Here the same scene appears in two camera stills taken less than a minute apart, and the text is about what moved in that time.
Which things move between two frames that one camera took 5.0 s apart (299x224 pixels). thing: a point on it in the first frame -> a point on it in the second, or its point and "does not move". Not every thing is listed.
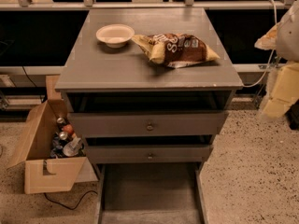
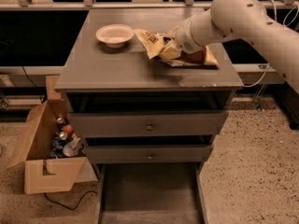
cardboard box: x=44 y=174 does not move
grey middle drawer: x=149 y=153 does not move
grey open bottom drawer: x=150 y=193 does not move
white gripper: x=289 y=36 -> x=184 y=38
